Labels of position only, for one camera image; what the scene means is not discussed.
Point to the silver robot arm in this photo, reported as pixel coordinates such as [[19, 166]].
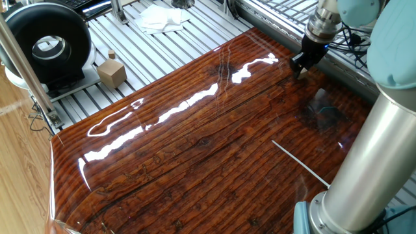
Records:
[[373, 156]]

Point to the short aluminium bracket post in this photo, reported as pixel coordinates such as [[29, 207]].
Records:
[[118, 13]]

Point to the black round duct fan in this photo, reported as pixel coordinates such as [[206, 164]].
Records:
[[19, 35]]

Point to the large wooden cube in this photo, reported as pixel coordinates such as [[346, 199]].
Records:
[[112, 74]]

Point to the dark round metal object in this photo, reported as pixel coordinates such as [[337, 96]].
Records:
[[182, 3]]

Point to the white fan base plate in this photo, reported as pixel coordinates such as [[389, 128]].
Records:
[[87, 78]]

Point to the black keyboard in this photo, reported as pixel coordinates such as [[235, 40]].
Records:
[[78, 3]]

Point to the aluminium frame post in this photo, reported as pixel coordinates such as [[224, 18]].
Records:
[[29, 74]]

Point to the white cloth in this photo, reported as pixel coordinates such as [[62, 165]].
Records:
[[161, 19]]

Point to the tiny wooden cube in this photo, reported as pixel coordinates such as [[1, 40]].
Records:
[[111, 54]]

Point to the glossy wood grain mat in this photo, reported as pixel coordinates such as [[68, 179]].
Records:
[[195, 146]]

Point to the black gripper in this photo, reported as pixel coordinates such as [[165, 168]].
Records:
[[313, 50]]

